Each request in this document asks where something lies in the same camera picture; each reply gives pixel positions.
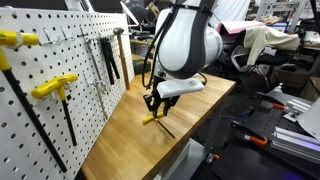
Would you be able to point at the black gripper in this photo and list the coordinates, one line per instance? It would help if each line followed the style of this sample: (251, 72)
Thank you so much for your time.
(153, 100)

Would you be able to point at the small yellow T-handle wrench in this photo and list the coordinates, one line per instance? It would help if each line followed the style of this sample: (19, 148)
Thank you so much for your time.
(156, 118)

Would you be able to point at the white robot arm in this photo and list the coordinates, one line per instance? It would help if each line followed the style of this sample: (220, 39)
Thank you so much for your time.
(184, 43)

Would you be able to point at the short silver combination wrench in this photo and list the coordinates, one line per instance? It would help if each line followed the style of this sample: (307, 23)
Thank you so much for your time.
(95, 85)

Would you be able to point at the long silver combination wrench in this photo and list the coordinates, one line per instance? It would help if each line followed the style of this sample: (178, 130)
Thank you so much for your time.
(88, 46)

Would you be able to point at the aluminium extrusion bars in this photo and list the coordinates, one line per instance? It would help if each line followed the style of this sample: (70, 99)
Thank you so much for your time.
(301, 146)

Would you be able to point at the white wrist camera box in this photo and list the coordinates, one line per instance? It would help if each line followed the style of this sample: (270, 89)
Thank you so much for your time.
(176, 87)

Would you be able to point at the wooden handle hammer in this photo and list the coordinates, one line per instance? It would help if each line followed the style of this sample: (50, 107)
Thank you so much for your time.
(118, 32)

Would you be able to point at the orange handled clamp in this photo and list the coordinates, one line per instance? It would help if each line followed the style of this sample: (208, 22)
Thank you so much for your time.
(249, 134)

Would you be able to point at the white pegboard wall organizer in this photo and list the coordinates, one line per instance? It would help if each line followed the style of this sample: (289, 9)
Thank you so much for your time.
(23, 153)

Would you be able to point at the middle yellow T-handle wrench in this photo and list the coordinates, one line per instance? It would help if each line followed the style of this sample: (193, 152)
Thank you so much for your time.
(57, 84)

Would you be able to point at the large yellow T-handle wrench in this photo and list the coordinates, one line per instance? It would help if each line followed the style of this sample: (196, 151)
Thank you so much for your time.
(15, 40)

